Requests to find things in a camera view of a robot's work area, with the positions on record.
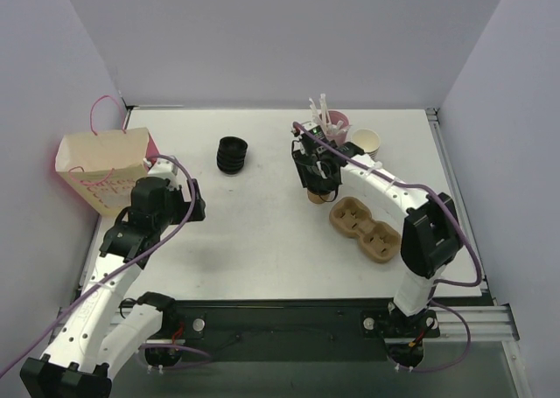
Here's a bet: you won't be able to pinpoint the brown paper coffee cup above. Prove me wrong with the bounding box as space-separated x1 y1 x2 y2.
307 191 331 205

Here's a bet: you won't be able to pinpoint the pink and cream paper bag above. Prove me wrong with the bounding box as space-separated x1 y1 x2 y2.
55 105 158 217

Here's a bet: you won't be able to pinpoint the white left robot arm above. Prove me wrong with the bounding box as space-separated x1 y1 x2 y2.
20 176 206 397

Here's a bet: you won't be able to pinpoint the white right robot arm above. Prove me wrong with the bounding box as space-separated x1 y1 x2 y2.
291 122 464 335

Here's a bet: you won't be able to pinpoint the pink cylindrical holder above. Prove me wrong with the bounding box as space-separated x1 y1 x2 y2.
312 109 351 146

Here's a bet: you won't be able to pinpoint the white wrapped straws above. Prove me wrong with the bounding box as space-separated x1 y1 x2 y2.
308 94 329 122

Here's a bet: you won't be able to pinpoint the stack of brown paper cups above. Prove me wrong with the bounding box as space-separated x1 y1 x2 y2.
351 129 381 160

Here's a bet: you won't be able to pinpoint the stack of black cup lids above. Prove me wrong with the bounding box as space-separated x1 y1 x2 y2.
216 136 248 175

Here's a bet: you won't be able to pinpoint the brown cardboard cup carrier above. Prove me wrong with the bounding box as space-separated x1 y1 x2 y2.
329 197 402 264

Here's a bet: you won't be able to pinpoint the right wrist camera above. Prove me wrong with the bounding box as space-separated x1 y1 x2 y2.
290 121 316 152

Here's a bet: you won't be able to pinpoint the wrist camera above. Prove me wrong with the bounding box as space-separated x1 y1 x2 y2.
143 158 178 187
290 121 316 152

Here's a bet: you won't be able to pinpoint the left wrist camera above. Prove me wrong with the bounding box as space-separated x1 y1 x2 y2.
143 158 178 187

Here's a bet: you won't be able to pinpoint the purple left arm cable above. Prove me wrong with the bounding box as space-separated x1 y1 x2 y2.
0 154 214 377

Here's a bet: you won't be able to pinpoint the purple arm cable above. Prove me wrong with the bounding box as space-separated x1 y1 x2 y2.
291 121 485 373
0 154 214 377

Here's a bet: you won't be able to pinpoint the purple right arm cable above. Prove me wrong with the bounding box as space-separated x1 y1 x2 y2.
291 121 485 373

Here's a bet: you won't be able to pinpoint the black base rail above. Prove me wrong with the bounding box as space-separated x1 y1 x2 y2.
149 298 440 366

